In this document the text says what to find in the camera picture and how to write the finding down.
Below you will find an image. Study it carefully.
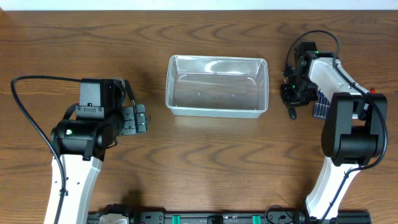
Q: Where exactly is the blue precision screwdriver set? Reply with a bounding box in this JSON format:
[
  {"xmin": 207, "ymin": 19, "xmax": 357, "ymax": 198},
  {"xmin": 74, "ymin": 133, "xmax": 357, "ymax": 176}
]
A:
[{"xmin": 312, "ymin": 89, "xmax": 330, "ymax": 119}]

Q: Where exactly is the black yellow screwdriver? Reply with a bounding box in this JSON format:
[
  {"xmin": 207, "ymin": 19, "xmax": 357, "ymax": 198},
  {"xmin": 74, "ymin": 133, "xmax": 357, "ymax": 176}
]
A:
[{"xmin": 288, "ymin": 107, "xmax": 297, "ymax": 119}]

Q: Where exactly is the clear plastic container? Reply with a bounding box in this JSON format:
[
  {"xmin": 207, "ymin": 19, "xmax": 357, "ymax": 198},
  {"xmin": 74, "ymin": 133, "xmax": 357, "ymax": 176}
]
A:
[{"xmin": 165, "ymin": 55, "xmax": 269, "ymax": 119}]

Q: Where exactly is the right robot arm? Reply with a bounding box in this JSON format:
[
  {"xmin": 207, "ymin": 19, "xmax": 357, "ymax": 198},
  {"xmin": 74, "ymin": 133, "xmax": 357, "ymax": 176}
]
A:
[{"xmin": 280, "ymin": 42, "xmax": 387, "ymax": 223}]

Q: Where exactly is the black handled claw hammer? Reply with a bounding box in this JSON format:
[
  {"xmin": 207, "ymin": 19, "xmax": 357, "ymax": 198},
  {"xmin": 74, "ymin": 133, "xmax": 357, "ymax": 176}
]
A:
[{"xmin": 124, "ymin": 80, "xmax": 150, "ymax": 125}]

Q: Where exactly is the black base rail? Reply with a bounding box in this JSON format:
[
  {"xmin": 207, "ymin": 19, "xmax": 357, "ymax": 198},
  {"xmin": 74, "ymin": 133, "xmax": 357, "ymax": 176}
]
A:
[{"xmin": 86, "ymin": 203, "xmax": 373, "ymax": 224}]

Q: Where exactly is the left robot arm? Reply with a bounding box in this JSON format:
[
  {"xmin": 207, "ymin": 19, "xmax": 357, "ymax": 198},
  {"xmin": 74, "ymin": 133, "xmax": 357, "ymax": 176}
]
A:
[{"xmin": 45, "ymin": 78, "xmax": 147, "ymax": 223}]

